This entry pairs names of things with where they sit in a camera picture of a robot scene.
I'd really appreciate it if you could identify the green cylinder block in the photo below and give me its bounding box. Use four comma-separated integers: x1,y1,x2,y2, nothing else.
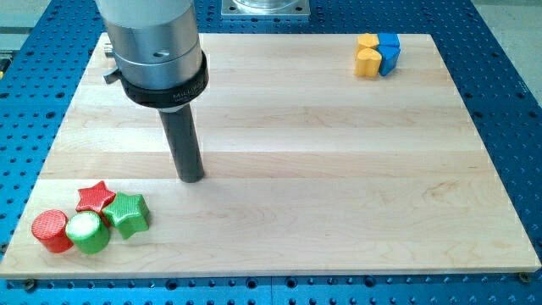
65,211,110,254

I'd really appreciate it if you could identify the red cylinder block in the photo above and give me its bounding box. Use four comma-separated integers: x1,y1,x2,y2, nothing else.
31,209,74,253

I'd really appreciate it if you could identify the yellow pentagon block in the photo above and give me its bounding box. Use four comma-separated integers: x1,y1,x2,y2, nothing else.
355,33,379,55

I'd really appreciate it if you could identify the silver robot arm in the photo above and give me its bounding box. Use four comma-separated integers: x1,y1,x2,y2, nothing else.
96,0,208,108

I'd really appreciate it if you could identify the wooden board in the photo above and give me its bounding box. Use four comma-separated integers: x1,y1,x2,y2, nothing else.
1,34,540,280

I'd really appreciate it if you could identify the green star block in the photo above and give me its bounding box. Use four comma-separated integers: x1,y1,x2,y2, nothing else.
102,192,150,240

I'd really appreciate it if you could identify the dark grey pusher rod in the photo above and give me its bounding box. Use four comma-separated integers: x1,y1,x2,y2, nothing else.
159,105,204,183

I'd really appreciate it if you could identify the blue perforated table plate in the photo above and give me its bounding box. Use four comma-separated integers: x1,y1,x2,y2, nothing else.
1,0,541,304

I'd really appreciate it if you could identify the blue cube block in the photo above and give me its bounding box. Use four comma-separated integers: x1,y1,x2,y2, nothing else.
377,33,401,47

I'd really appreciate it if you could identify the blue heart block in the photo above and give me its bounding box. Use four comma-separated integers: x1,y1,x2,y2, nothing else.
377,46,401,76

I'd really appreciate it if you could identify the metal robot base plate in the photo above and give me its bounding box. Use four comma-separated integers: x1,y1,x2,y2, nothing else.
221,0,311,17

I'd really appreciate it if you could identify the red star block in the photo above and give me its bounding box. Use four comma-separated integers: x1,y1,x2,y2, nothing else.
75,180,116,214

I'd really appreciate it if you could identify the yellow heart block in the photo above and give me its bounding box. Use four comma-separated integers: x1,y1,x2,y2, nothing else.
354,48,382,77

